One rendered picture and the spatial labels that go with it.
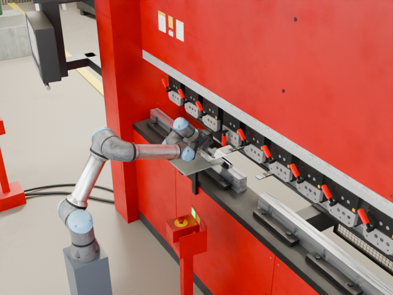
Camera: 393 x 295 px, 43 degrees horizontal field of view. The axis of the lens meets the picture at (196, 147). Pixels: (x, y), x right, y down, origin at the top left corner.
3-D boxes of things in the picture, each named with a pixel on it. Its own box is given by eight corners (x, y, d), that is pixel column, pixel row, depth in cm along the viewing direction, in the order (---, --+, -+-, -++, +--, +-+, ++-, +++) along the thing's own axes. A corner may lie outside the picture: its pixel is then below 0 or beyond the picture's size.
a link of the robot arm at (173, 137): (168, 151, 265) (181, 135, 266) (158, 142, 274) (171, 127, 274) (176, 158, 271) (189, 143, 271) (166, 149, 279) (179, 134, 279)
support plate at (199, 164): (169, 161, 291) (169, 160, 291) (206, 149, 304) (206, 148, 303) (185, 176, 278) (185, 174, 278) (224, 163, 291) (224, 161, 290)
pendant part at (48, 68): (33, 61, 362) (24, 11, 344) (50, 59, 366) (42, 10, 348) (42, 83, 327) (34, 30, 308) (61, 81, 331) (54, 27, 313)
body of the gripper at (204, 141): (214, 142, 286) (203, 131, 278) (204, 154, 286) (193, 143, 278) (207, 136, 292) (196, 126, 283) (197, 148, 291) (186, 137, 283)
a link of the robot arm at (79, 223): (75, 249, 244) (72, 226, 237) (66, 233, 254) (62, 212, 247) (99, 240, 250) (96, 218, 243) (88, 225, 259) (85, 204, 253)
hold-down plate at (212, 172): (195, 167, 308) (195, 163, 306) (203, 164, 310) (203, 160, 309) (223, 191, 286) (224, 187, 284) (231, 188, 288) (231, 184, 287)
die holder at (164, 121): (150, 121, 360) (150, 109, 356) (158, 119, 363) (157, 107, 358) (186, 151, 324) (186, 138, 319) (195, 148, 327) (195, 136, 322)
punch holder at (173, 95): (168, 98, 323) (167, 74, 314) (179, 95, 327) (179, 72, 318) (180, 107, 312) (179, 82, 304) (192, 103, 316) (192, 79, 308)
